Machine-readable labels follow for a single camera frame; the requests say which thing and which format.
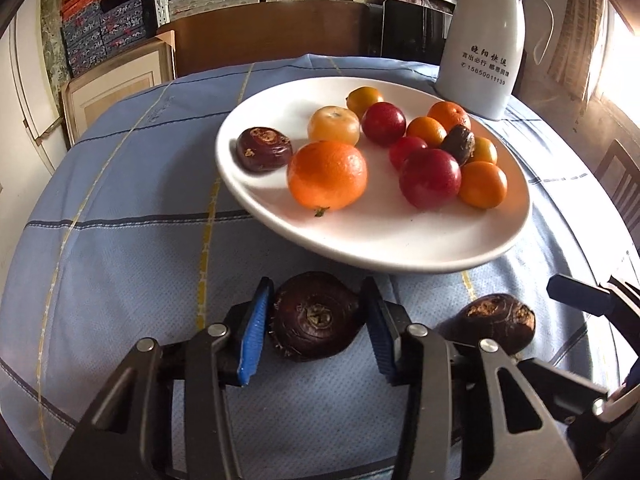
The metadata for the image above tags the wooden chair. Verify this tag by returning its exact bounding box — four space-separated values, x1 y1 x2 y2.
595 140 640 241

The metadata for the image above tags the green marbled board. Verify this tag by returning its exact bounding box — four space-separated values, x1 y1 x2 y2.
40 0 71 83

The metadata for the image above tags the small yellow-orange citrus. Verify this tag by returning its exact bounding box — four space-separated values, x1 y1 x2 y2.
346 86 385 120

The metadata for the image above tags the white thermos jug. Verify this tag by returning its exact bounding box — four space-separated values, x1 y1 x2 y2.
436 0 556 121

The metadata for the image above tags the small red tomato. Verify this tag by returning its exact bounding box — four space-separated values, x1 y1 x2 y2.
389 135 428 171

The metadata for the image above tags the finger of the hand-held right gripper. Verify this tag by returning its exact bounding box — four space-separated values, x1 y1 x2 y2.
546 274 640 333
517 359 609 419

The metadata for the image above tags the large orange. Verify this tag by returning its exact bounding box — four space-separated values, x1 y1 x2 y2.
287 140 369 212

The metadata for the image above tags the pale yellow orange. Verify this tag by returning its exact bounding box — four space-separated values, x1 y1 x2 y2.
307 105 361 146

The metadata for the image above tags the brown wooden board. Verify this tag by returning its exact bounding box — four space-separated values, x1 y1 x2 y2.
157 0 373 78

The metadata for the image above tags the bristly dark water chestnut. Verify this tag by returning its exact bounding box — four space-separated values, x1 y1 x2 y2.
270 271 365 362

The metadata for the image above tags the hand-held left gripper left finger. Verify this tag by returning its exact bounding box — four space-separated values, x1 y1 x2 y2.
52 276 275 480

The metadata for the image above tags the stack of blue patterned boxes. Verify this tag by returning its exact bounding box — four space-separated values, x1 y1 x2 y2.
60 0 158 78

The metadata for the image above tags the dark brown water chestnut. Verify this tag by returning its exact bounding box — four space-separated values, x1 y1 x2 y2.
440 125 476 167
452 293 536 356
236 127 293 172

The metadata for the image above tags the small orange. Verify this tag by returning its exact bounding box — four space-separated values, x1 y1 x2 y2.
406 116 447 148
458 161 509 210
426 101 472 133

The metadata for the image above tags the red plum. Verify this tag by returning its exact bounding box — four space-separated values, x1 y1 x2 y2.
398 148 462 211
361 102 407 148

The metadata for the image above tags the white plate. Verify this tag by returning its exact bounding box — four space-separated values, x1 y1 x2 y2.
215 76 532 273

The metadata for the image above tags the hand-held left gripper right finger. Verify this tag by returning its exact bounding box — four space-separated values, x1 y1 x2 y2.
360 276 583 480

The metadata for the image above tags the light wooden framed panel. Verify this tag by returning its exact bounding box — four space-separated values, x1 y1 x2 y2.
62 30 177 146

